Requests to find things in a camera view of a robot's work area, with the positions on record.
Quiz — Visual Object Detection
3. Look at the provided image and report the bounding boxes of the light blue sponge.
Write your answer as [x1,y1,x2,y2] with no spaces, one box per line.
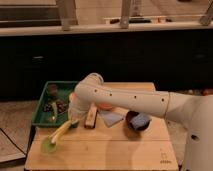
[99,110,124,127]

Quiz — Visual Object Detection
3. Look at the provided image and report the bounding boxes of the dark cup in tray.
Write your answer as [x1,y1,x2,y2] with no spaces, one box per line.
[46,84,58,97]

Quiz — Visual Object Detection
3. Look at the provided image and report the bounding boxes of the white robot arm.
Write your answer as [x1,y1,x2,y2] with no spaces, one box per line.
[71,73,213,171]

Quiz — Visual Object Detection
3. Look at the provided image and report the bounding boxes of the yellow banana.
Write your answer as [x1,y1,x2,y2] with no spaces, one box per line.
[50,120,71,144]

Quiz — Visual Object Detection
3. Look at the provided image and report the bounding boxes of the orange bowl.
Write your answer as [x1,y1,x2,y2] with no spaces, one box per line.
[97,103,114,111]

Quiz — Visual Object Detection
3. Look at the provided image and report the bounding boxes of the blue cloth in bowl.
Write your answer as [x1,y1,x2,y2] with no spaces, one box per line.
[130,113,151,130]

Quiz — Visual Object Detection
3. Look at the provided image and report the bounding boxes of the dark grapes toy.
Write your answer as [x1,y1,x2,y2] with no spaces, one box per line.
[43,101,67,113]

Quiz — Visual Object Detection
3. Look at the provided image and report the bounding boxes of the green plastic cup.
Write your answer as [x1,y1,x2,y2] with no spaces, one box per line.
[41,137,56,153]

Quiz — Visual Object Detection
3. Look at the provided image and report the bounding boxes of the dark brown bowl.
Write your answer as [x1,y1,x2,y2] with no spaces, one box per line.
[126,111,151,131]

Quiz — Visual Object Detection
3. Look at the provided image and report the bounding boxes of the green spoon in tray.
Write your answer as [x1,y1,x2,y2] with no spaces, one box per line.
[48,102,58,123]

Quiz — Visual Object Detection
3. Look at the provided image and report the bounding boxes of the green plastic tray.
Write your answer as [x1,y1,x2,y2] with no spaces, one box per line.
[32,81,77,128]

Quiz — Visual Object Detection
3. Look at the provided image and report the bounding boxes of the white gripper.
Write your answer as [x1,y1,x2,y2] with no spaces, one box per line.
[68,94,90,121]

